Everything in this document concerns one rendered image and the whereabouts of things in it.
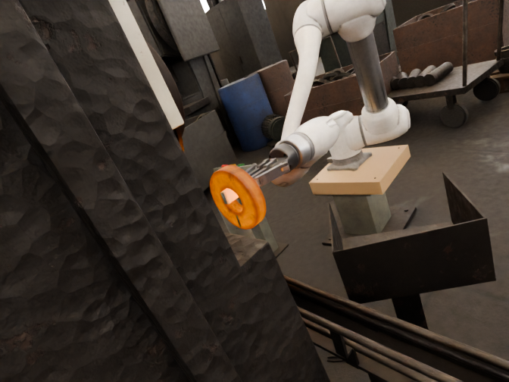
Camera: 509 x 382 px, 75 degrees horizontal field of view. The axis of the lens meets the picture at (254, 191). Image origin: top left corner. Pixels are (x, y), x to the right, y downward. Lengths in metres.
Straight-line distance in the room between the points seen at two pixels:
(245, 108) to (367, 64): 2.95
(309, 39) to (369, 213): 0.95
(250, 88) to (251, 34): 1.62
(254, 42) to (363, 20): 4.47
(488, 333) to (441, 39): 3.54
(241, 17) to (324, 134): 4.90
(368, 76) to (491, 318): 1.00
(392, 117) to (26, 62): 1.49
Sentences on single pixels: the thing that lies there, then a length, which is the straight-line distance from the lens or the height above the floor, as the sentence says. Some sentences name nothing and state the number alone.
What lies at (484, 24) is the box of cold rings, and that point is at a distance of 4.40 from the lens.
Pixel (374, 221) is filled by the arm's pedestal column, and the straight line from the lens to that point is 1.84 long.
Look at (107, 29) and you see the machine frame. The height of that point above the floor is 1.17.
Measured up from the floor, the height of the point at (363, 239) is 0.60.
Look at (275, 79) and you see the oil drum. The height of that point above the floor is 0.72.
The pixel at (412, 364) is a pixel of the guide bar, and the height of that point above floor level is 0.71.
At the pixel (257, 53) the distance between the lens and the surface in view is 5.73.
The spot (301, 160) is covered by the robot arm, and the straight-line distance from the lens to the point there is 0.88.
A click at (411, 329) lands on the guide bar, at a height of 0.66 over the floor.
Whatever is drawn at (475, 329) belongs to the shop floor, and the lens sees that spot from 1.45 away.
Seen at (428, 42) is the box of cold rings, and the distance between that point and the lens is 4.53.
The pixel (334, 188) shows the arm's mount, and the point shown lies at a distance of 1.67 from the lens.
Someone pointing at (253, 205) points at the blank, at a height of 0.82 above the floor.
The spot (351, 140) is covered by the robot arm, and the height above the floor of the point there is 0.56.
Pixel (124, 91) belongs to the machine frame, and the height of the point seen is 1.11.
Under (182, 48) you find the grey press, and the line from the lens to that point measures 4.29.
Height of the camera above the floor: 1.10
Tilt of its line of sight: 21 degrees down
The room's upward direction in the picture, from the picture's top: 23 degrees counter-clockwise
